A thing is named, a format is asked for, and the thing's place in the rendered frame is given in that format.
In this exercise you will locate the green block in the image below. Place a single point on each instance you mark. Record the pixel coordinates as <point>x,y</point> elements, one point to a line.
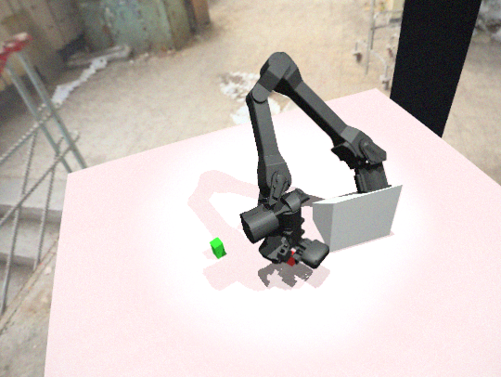
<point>219,255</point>
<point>216,245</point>

